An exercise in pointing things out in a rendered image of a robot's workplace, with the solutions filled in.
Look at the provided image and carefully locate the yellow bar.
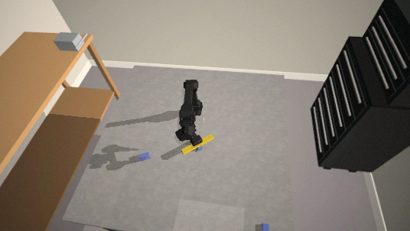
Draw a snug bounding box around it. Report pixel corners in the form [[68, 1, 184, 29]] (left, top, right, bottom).
[[181, 134, 214, 155]]

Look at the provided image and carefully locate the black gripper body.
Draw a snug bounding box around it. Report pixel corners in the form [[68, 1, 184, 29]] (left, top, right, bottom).
[[190, 125, 203, 146]]

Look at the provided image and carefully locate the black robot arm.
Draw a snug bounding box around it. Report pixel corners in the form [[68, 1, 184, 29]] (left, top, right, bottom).
[[175, 80, 203, 142]]

